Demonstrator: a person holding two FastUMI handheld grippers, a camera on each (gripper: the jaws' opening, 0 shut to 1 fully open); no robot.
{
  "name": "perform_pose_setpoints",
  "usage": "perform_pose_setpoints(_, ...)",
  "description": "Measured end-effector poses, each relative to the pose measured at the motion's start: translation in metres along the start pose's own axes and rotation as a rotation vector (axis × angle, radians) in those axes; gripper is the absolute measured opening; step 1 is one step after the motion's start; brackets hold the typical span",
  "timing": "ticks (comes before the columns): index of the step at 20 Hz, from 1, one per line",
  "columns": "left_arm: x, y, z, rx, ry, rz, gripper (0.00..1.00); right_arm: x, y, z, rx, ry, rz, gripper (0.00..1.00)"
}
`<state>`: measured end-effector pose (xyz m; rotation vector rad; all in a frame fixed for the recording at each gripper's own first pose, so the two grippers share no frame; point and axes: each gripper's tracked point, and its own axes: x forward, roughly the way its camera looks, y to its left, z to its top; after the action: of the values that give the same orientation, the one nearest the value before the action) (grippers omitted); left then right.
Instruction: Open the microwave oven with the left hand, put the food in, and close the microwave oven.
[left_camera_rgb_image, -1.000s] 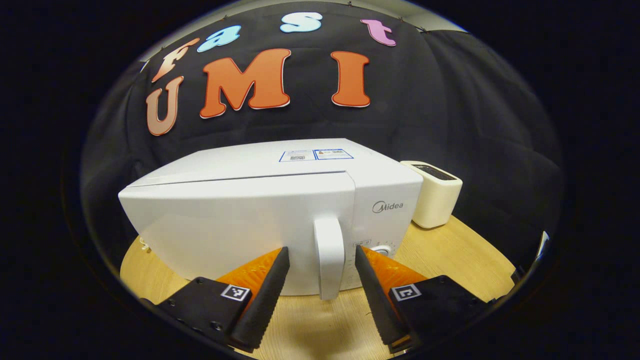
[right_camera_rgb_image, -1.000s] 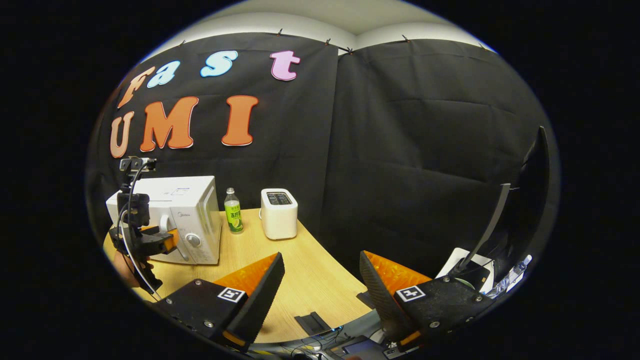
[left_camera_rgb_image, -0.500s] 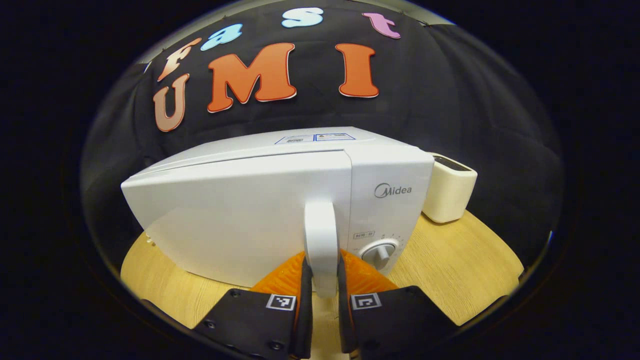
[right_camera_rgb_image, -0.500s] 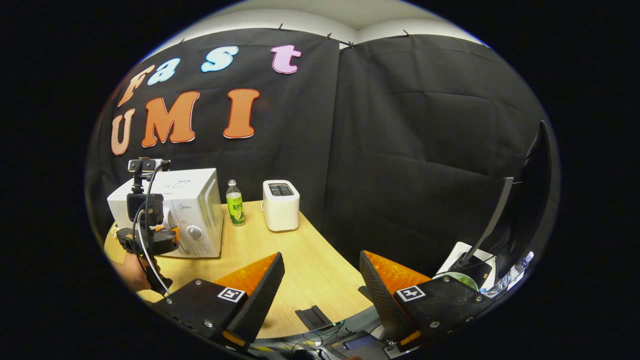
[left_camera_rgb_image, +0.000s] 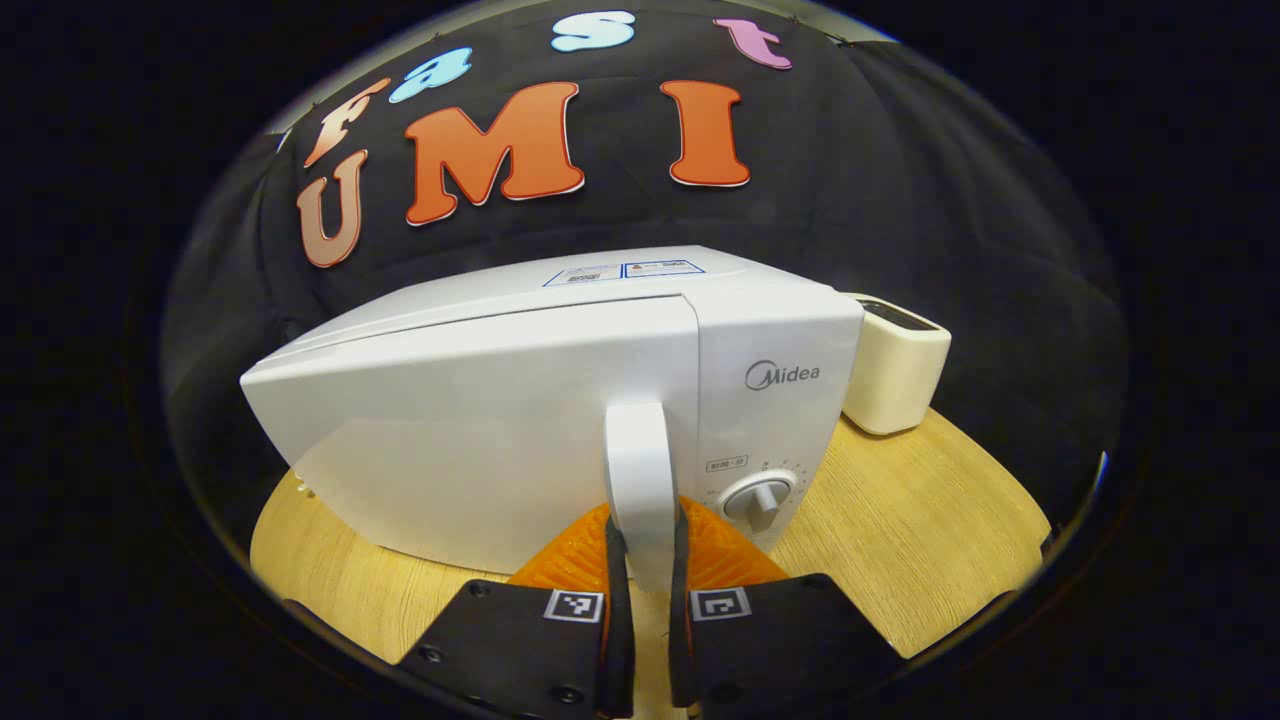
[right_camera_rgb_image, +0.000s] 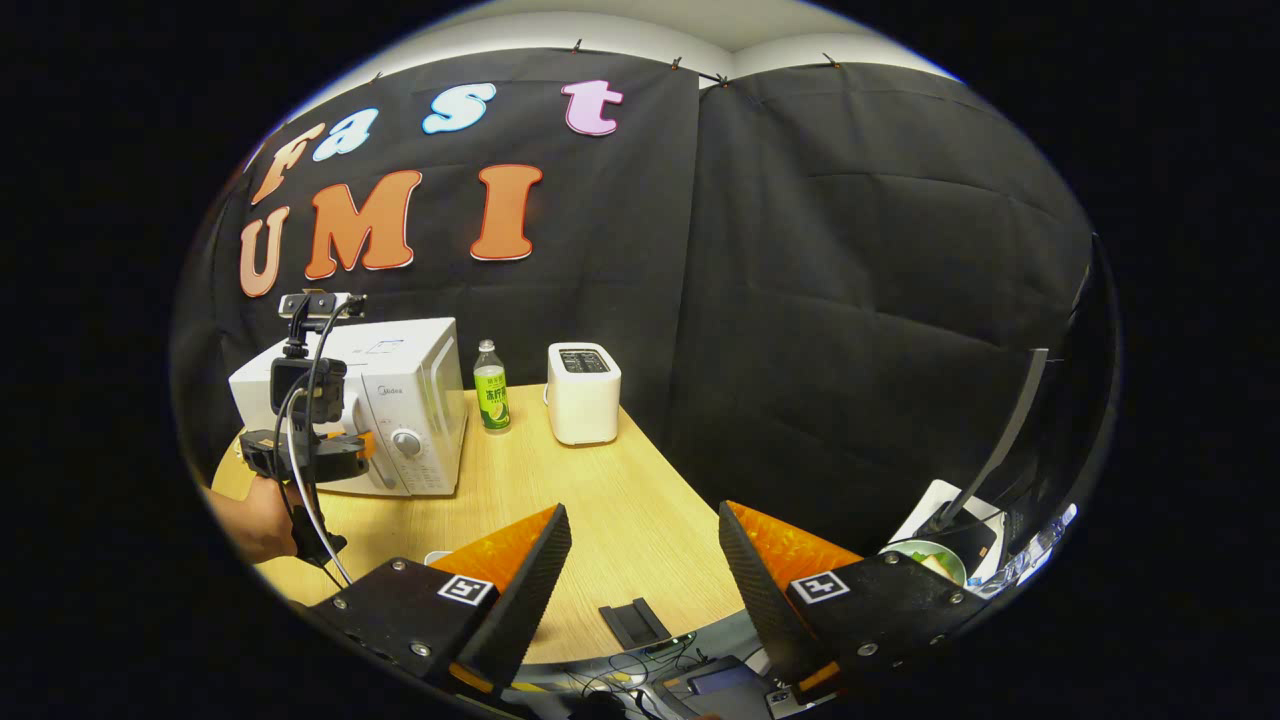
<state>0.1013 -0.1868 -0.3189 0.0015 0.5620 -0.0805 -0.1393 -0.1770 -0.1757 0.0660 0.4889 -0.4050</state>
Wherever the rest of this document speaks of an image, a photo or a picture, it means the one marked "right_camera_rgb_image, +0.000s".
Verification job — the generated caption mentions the white side table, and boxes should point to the white side table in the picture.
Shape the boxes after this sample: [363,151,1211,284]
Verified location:
[885,478,1009,593]

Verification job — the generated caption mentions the dark blue flat device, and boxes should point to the dark blue flat device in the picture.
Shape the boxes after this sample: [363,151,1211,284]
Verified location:
[686,655,776,706]

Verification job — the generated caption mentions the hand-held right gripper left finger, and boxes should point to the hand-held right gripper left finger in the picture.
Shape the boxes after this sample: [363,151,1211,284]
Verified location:
[305,502,574,701]

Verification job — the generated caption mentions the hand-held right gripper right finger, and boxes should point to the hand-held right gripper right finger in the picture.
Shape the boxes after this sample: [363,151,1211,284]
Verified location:
[718,500,993,703]

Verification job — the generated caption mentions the white toaster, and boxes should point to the white toaster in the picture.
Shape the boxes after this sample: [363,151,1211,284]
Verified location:
[545,342,623,447]

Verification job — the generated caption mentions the black flat stand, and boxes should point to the black flat stand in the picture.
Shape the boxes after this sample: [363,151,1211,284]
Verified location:
[598,597,674,652]

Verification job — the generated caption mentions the plate with sandwich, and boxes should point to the plate with sandwich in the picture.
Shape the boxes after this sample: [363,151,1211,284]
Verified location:
[879,539,969,587]

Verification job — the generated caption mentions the dark tablet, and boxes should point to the dark tablet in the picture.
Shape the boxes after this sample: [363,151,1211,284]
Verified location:
[925,512,1002,579]

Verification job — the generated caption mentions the white microwave oven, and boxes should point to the white microwave oven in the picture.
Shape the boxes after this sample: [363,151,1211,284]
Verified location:
[228,317,469,498]

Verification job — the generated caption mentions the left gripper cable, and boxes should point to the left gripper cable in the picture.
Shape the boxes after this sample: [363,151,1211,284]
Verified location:
[283,296,367,587]

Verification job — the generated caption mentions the green label drink bottle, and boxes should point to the green label drink bottle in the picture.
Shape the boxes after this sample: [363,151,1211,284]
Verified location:
[472,339,513,435]

